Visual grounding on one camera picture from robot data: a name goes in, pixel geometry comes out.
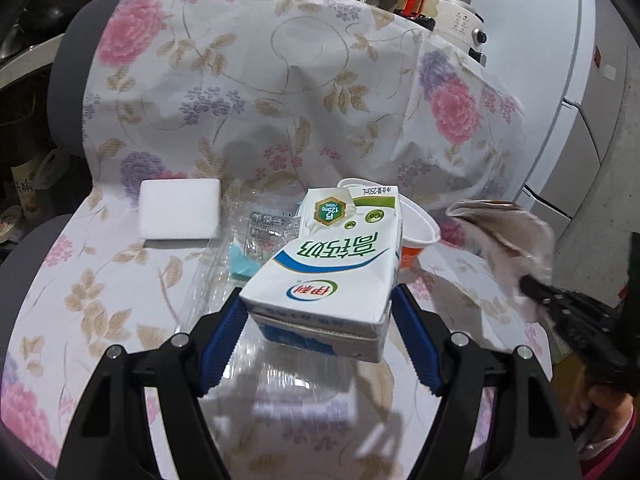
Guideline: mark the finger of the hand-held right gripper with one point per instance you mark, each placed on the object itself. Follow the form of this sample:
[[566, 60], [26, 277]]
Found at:
[[537, 291]]

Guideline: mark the white foam block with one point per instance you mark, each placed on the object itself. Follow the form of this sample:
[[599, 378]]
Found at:
[[180, 207]]

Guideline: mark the patterned bowl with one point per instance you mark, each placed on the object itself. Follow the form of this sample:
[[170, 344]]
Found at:
[[10, 222]]

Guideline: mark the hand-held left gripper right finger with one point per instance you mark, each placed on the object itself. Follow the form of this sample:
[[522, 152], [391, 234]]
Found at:
[[417, 340]]

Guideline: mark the white paper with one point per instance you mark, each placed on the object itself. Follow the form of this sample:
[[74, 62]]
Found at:
[[500, 245]]

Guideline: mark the light blue paper piece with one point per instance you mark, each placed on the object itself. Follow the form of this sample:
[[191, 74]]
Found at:
[[240, 262]]

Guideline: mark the grey office chair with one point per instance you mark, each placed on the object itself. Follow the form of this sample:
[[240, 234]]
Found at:
[[65, 85]]

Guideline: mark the clear plastic packaging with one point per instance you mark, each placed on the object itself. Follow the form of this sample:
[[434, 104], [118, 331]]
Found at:
[[265, 232]]

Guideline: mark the white kitchen appliance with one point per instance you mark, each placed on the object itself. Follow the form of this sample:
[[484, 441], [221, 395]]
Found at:
[[460, 25]]

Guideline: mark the dark wok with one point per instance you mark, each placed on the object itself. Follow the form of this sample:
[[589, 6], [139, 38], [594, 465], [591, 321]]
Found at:
[[30, 25]]

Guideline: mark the orange white noodle cup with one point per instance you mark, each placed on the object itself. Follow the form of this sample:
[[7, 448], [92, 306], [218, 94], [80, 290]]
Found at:
[[417, 230]]

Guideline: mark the person's right forearm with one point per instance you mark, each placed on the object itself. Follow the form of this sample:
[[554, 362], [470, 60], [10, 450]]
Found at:
[[610, 430]]

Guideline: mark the labelled bottle under counter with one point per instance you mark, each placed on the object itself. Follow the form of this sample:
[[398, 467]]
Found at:
[[25, 185]]

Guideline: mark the white milk carton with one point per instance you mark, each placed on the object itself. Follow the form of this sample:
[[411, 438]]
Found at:
[[325, 270]]

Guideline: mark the grey refrigerator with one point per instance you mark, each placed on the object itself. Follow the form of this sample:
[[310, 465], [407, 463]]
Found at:
[[540, 60]]

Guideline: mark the white plastic jug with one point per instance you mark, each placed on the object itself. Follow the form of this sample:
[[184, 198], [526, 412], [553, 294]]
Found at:
[[50, 170]]

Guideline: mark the steel kitchen counter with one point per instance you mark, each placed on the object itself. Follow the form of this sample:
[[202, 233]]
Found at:
[[25, 67]]

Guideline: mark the floral printed cloth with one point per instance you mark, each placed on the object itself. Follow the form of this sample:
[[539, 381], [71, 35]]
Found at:
[[300, 85]]

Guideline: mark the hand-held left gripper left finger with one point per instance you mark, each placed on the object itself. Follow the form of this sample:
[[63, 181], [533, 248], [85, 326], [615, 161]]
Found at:
[[225, 340]]

